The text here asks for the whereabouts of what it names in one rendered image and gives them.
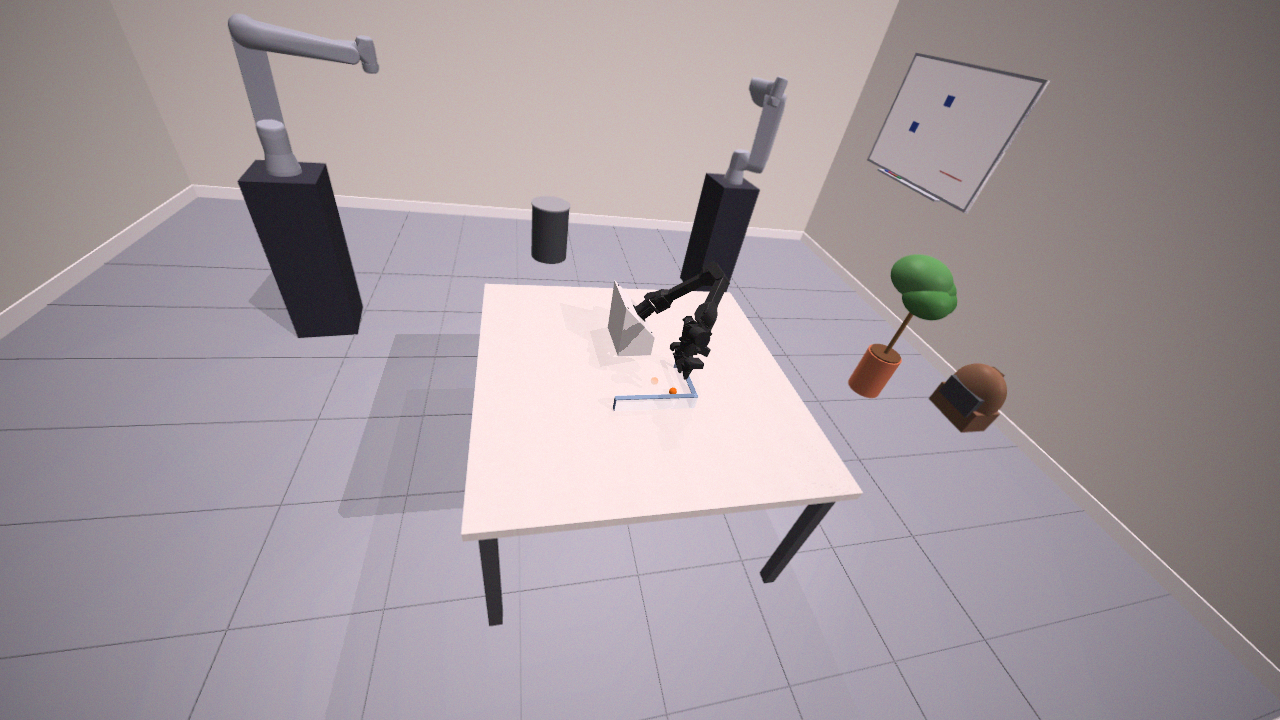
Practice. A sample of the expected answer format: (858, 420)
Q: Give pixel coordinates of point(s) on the blue l-shaped wall top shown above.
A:
(659, 396)

